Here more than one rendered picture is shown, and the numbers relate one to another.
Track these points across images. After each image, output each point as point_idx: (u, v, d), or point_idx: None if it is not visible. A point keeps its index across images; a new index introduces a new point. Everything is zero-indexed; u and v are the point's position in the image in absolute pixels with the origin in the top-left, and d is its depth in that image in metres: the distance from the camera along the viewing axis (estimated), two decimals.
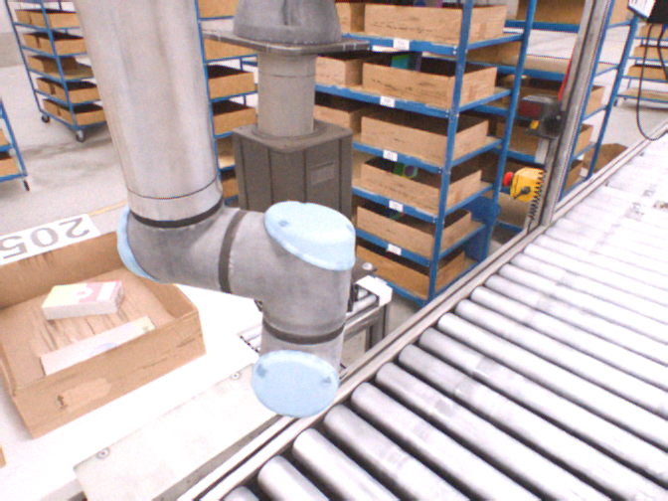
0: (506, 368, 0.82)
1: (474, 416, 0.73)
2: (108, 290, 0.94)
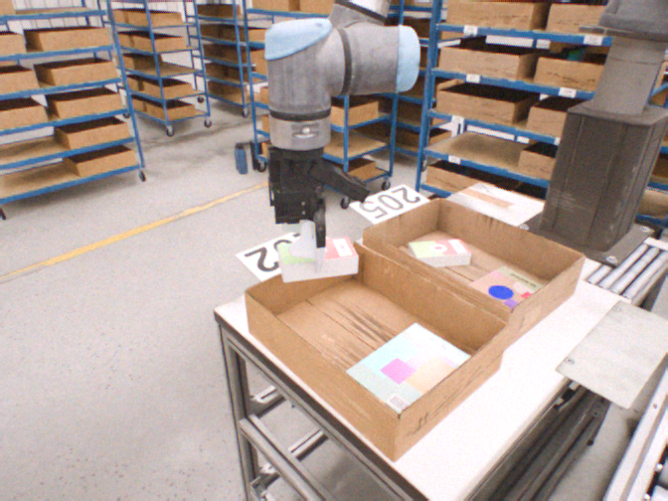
0: None
1: None
2: (459, 246, 1.12)
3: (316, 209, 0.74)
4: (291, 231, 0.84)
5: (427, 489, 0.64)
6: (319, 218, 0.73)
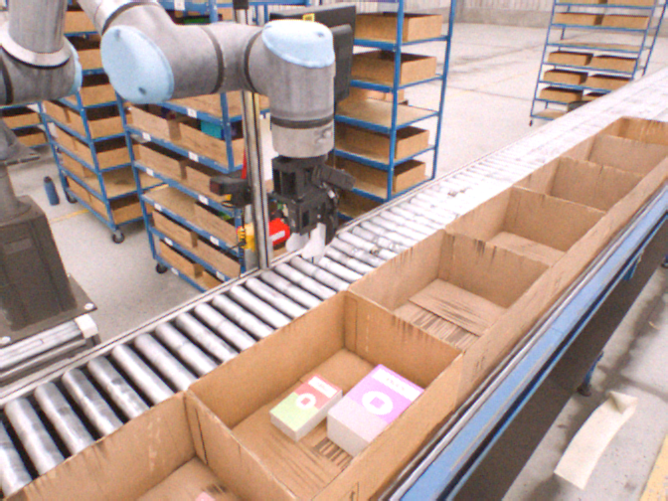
0: (125, 386, 1.17)
1: (73, 419, 1.08)
2: None
3: (329, 209, 0.74)
4: (295, 249, 0.80)
5: None
6: (334, 221, 0.75)
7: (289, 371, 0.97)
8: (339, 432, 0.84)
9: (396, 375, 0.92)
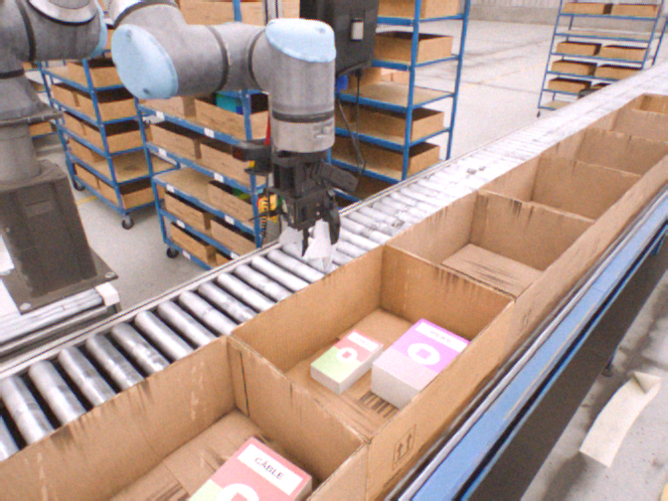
0: (151, 350, 1.14)
1: (99, 382, 1.05)
2: None
3: (328, 207, 0.74)
4: (287, 242, 0.81)
5: None
6: (335, 216, 0.74)
7: (327, 326, 0.94)
8: (385, 384, 0.81)
9: (439, 328, 0.89)
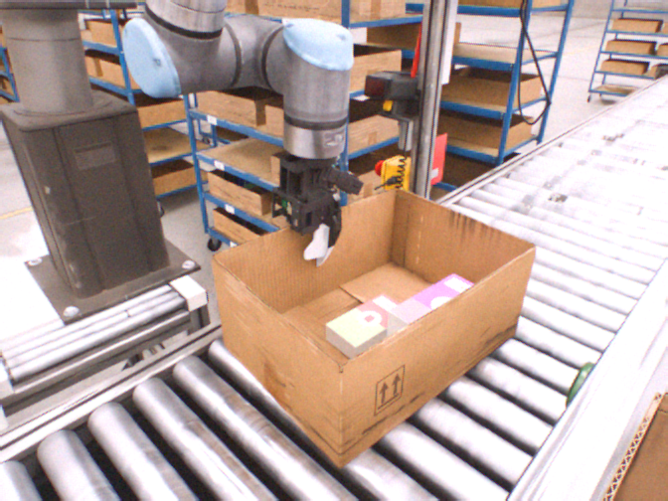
0: None
1: (216, 444, 0.61)
2: None
3: (333, 211, 0.74)
4: None
5: None
6: (338, 223, 0.75)
7: (329, 272, 0.86)
8: None
9: (472, 284, 0.78)
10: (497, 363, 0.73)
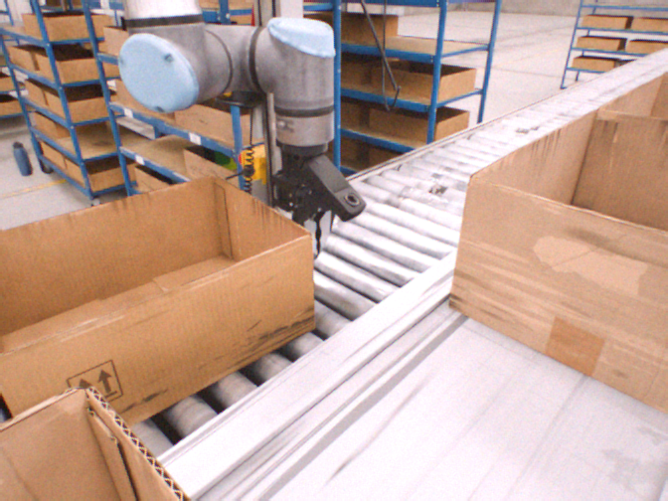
0: None
1: None
2: None
3: (296, 205, 0.75)
4: None
5: None
6: (293, 218, 0.75)
7: (135, 264, 0.81)
8: None
9: None
10: (278, 359, 0.68)
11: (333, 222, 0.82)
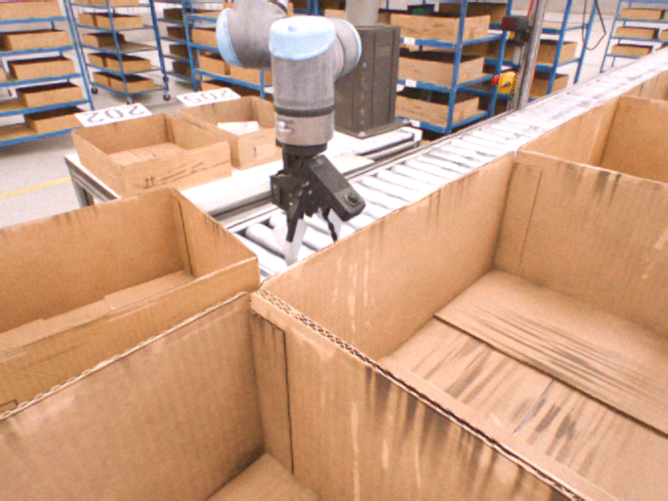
0: (487, 155, 1.43)
1: (467, 169, 1.34)
2: (252, 124, 1.57)
3: (296, 205, 0.75)
4: (323, 221, 0.86)
5: None
6: (290, 210, 0.74)
7: (83, 281, 0.76)
8: None
9: None
10: None
11: None
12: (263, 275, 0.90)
